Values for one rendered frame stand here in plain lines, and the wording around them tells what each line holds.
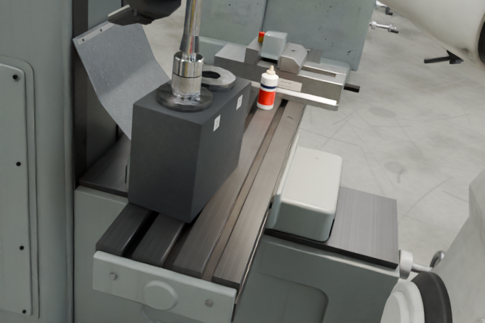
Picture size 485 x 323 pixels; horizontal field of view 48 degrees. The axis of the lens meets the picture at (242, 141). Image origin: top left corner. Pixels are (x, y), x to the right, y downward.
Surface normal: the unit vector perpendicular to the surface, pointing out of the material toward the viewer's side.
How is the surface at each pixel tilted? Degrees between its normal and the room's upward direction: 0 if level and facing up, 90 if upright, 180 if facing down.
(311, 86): 90
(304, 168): 0
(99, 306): 90
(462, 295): 90
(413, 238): 0
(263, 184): 0
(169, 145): 90
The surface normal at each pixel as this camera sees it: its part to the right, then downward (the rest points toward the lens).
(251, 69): -0.26, 0.42
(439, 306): -0.62, -0.56
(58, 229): 0.68, 0.42
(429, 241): 0.14, -0.87
